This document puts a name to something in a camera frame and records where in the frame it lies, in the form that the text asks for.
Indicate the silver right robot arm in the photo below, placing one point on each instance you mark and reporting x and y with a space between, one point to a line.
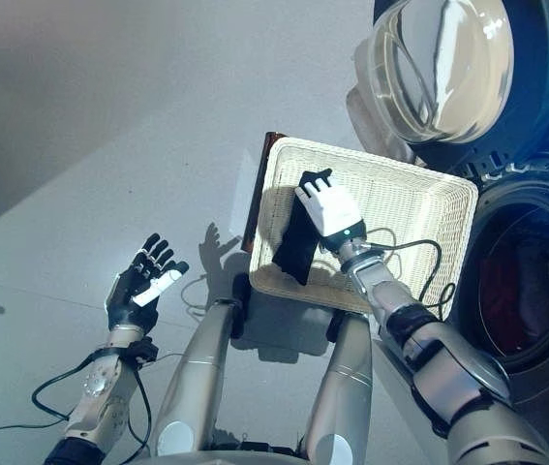
448 378

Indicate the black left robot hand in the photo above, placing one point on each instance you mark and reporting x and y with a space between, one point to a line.
131 295

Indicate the round glass washer door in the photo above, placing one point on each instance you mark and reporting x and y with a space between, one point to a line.
448 72

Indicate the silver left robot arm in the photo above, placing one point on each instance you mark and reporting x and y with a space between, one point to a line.
100 397

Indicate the dark brown stool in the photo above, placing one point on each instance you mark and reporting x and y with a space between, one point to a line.
254 203

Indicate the silver right robot leg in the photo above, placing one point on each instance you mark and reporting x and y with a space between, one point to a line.
342 387

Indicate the silver robot leg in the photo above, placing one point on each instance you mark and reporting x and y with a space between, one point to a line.
196 378
342 387

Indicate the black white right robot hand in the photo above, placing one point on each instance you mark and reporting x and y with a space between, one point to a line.
334 208

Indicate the silver left robot leg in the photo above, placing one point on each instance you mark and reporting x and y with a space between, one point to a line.
196 378

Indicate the black cloth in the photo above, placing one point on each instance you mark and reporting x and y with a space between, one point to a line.
298 247

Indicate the white wicker basket tray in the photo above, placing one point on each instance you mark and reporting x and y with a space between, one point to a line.
400 203

